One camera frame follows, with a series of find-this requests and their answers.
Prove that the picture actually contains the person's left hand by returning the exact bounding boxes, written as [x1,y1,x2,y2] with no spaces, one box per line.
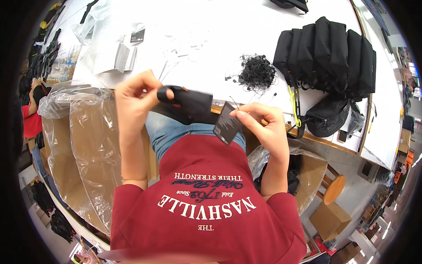
[115,69,175,132]

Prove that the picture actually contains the person's right hand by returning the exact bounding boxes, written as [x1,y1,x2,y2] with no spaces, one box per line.
[230,102,290,160]

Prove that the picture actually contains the black hang tag with string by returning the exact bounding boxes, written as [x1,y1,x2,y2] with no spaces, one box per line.
[213,96,245,146]

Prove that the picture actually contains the black fabric pouch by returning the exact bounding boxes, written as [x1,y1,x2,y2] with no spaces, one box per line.
[156,85,214,125]

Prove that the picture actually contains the stack of grey hang tags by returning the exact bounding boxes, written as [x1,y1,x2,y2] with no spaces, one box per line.
[113,43,138,73]

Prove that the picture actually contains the person's legs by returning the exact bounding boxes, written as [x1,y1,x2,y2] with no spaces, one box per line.
[145,112,246,163]

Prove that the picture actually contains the plastic-lined cardboard box with bags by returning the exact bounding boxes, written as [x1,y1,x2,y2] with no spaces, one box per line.
[247,145,329,217]

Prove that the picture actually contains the black card tag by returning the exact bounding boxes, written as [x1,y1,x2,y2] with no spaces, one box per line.
[130,29,146,44]

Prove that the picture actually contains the scattered clear plastic ties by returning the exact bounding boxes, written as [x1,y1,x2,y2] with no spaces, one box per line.
[158,30,212,84]

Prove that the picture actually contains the large plastic-lined cardboard box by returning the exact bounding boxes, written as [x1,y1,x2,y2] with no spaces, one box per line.
[37,81,159,235]

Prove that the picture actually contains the heap of clear plastic bags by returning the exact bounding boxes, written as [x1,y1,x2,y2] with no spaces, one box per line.
[72,0,146,81]

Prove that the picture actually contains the round wooden stool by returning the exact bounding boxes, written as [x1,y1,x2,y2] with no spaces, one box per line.
[316,164,347,206]

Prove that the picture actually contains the crumpled clear plastic bag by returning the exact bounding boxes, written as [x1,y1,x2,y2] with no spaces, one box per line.
[347,102,366,136]

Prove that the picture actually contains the row of black folded bags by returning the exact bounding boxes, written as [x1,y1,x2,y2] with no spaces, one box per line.
[273,16,377,100]

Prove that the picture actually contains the person's body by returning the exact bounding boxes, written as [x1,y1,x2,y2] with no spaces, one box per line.
[110,134,307,264]

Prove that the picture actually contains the small closed cardboard box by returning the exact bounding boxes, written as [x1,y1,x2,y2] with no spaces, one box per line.
[309,202,353,242]

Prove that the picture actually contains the black flat bag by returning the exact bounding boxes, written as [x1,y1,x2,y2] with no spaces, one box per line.
[270,0,310,14]

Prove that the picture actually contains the heap of black goods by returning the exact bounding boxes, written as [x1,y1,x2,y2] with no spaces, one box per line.
[31,181,77,244]

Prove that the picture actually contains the black mesh bag yellow cord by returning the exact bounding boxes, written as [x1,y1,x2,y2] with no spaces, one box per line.
[286,86,352,139]

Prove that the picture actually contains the pile of black tag strings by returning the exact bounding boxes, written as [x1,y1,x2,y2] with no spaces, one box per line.
[225,54,279,97]

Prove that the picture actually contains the heap of black straps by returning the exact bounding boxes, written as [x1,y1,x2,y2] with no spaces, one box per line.
[28,28,62,82]

